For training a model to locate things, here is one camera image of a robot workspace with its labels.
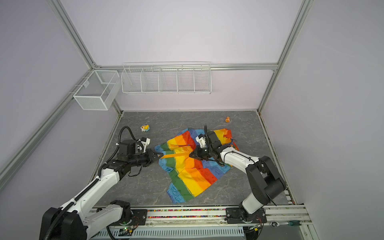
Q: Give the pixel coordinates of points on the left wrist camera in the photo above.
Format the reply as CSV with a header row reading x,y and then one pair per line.
x,y
145,142

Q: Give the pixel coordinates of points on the green handled ratchet tool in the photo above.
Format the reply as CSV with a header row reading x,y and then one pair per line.
x,y
294,223

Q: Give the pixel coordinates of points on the rainbow striped jacket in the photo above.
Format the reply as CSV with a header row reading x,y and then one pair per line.
x,y
189,177

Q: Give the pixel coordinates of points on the white wire shelf basket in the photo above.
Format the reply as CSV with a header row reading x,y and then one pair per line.
x,y
167,78

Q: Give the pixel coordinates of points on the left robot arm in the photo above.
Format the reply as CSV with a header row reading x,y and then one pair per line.
x,y
72,221

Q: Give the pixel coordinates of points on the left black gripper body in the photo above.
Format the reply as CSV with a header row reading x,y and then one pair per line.
x,y
145,159

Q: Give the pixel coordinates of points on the yellow white small toy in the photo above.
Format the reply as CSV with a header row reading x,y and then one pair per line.
x,y
145,128

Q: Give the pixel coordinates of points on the white mesh box basket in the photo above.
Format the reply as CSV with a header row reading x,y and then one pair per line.
x,y
99,90

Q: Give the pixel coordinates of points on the white slotted cable duct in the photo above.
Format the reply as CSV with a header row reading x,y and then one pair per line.
x,y
177,233

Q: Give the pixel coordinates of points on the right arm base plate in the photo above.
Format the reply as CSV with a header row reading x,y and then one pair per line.
x,y
241,216

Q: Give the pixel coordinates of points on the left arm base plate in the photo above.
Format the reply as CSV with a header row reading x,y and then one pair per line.
x,y
137,217

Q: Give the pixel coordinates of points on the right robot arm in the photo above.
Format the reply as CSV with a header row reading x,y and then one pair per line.
x,y
264,178

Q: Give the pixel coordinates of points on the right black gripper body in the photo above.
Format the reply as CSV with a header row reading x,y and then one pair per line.
x,y
204,153

